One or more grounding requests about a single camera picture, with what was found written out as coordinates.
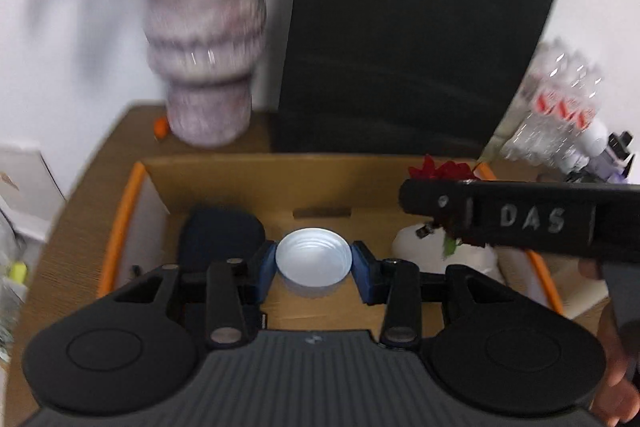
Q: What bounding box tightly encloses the grey folded cloth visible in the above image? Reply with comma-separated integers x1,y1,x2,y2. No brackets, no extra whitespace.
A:
392,222,506,285

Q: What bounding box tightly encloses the cardboard box with orange edges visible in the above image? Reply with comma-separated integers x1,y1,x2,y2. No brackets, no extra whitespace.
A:
97,154,563,333

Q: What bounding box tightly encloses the purple marbled vase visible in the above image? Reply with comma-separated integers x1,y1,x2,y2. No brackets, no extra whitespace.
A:
142,0,268,148

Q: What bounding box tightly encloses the navy glasses case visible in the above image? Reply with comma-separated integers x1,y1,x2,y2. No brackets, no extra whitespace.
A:
177,205,266,273

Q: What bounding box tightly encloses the purple black device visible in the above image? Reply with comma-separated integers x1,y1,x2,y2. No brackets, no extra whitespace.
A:
606,131,640,184

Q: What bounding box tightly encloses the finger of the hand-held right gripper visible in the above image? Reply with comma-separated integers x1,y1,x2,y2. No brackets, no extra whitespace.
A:
398,178,473,240

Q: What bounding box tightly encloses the person's right hand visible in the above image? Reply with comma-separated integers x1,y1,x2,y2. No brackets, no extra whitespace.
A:
592,302,640,427

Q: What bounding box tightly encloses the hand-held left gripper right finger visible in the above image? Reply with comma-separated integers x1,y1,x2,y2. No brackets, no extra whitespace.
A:
350,239,506,350

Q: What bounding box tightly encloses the white carton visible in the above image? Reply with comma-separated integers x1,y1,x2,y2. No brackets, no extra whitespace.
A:
0,141,66,248

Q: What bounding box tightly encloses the black chair back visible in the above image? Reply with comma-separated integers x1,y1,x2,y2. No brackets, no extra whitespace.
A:
270,0,571,155

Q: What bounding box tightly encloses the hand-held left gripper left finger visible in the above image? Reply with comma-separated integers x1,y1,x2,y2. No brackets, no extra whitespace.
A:
114,241,277,350

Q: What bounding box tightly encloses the pack of water bottles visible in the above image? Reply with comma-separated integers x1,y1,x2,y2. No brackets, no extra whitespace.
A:
500,38,608,172

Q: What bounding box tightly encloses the white round lid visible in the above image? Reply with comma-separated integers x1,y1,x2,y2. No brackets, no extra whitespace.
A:
275,228,353,299

